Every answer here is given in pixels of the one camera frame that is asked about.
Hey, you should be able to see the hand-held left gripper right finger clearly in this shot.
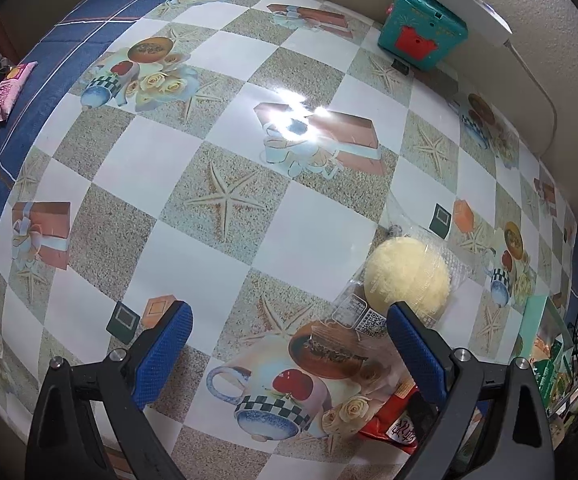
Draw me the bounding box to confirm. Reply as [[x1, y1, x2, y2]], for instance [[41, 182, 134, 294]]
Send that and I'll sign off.
[[386, 301, 557, 480]]

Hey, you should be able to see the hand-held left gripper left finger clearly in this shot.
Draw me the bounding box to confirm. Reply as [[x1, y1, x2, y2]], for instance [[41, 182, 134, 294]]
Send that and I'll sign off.
[[25, 300, 195, 480]]

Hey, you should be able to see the red packet white print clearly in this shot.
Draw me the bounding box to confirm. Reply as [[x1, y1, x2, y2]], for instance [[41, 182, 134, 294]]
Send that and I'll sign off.
[[356, 377, 475, 456]]

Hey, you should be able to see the white puff ball snack bag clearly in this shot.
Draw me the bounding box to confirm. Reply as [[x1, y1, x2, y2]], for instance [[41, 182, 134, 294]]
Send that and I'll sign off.
[[331, 195, 470, 361]]

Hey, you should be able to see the shallow teal cardboard box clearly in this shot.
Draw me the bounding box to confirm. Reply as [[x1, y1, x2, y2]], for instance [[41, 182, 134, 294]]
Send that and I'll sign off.
[[512, 294, 577, 456]]

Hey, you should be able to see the large green snack packet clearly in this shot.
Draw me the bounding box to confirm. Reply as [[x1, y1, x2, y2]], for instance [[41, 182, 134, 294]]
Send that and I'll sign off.
[[536, 355, 570, 411]]

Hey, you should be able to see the checkered printed tablecloth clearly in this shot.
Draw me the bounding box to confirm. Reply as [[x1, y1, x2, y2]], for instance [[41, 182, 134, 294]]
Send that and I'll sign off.
[[0, 0, 578, 480]]

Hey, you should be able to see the small pink sachet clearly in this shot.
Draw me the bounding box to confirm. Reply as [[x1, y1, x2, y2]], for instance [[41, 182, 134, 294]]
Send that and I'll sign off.
[[0, 61, 38, 127]]

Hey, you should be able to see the small teal box red label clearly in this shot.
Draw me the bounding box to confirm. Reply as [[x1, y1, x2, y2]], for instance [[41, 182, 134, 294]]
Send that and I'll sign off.
[[376, 0, 469, 72]]

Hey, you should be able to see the white power strip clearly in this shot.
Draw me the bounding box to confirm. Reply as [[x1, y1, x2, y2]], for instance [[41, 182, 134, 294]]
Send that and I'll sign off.
[[414, 0, 514, 47]]

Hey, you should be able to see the white power cable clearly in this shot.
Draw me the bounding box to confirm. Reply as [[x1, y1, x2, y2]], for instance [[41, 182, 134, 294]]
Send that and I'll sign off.
[[504, 40, 557, 156]]

